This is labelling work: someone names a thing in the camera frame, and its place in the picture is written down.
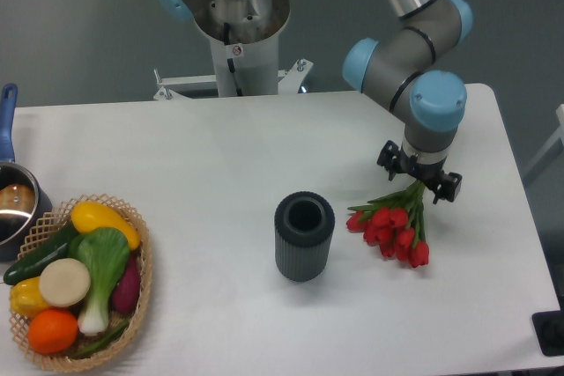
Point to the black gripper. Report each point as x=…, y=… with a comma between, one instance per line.
x=423, y=166

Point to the red tulip bouquet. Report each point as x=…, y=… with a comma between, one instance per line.
x=395, y=224

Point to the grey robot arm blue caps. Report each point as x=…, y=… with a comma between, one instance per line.
x=397, y=74

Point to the dark grey ribbed vase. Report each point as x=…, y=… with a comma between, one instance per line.
x=304, y=223

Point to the black device at table edge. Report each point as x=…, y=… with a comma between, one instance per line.
x=549, y=331

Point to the purple sweet potato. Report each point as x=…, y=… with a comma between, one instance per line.
x=125, y=295

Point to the green bok choy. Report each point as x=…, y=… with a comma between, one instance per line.
x=105, y=252

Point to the yellow squash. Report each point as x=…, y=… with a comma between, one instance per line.
x=88, y=216

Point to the green chili pepper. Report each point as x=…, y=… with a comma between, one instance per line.
x=102, y=343

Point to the woven wicker basket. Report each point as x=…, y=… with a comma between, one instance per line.
x=47, y=226

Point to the beige round cookie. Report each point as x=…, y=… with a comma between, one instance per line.
x=64, y=282

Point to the orange fruit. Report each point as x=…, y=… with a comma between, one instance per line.
x=52, y=331

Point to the dark green cucumber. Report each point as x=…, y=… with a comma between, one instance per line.
x=31, y=265

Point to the yellow bell pepper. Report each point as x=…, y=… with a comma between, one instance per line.
x=26, y=298

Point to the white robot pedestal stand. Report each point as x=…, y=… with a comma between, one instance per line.
x=243, y=37

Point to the blue handled saucepan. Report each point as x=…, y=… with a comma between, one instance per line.
x=23, y=201

